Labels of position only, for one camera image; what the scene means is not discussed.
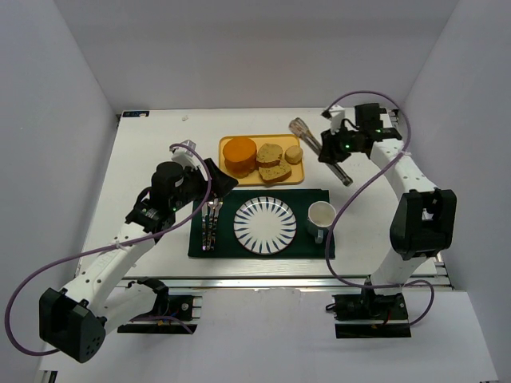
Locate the yellow plastic tray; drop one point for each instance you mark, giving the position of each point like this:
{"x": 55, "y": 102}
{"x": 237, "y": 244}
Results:
{"x": 284, "y": 141}

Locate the seeded bread slice upper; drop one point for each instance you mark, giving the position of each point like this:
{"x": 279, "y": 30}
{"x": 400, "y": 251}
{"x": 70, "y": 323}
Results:
{"x": 269, "y": 155}

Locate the white blue striped plate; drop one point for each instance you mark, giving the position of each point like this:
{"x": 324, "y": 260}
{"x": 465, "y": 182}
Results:
{"x": 264, "y": 225}

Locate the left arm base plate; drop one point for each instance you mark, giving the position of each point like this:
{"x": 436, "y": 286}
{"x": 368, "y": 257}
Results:
{"x": 181, "y": 316}

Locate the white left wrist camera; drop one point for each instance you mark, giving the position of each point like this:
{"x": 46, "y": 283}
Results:
{"x": 183, "y": 156}

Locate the seeded bread slice lower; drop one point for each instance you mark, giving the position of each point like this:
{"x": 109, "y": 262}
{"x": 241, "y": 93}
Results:
{"x": 274, "y": 174}

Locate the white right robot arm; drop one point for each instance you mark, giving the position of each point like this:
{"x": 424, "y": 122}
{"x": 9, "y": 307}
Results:
{"x": 423, "y": 224}

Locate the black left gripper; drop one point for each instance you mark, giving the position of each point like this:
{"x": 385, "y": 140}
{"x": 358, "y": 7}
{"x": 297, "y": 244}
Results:
{"x": 205, "y": 180}

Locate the round orange bread loaf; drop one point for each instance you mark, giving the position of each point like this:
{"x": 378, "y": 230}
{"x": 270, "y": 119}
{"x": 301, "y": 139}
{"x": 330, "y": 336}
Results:
{"x": 240, "y": 156}

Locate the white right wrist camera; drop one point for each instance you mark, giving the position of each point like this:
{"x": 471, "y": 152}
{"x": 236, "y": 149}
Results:
{"x": 335, "y": 114}

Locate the small round bun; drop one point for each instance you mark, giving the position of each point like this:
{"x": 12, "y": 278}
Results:
{"x": 294, "y": 154}

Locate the dark green placemat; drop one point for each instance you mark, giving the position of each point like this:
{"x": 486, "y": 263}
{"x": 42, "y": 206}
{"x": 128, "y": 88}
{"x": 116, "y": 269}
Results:
{"x": 227, "y": 246}

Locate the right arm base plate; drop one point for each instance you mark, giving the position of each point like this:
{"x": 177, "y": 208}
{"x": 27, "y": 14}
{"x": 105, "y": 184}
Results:
{"x": 371, "y": 319}

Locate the seeded bread slice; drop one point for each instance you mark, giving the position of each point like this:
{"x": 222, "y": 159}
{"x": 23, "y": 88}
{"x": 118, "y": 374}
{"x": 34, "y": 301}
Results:
{"x": 274, "y": 174}
{"x": 269, "y": 155}

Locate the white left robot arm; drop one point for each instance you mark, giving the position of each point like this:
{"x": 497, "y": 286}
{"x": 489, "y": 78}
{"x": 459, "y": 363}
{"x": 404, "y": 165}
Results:
{"x": 77, "y": 318}

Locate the metal tongs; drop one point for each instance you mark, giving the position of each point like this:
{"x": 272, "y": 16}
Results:
{"x": 298, "y": 127}

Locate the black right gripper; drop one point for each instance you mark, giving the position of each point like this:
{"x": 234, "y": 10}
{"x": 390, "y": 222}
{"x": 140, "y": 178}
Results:
{"x": 330, "y": 146}

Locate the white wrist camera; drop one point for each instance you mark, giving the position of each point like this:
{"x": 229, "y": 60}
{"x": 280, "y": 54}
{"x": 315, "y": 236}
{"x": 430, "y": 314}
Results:
{"x": 183, "y": 156}
{"x": 335, "y": 114}

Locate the metal spoon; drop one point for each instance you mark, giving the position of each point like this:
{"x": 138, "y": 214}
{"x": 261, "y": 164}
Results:
{"x": 205, "y": 225}

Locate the blue label left corner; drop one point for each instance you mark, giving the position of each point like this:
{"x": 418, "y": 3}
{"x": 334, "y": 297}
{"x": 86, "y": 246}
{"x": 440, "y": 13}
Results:
{"x": 135, "y": 114}

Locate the white mug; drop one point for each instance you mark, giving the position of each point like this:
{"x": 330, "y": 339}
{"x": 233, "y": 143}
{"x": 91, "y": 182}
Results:
{"x": 320, "y": 216}

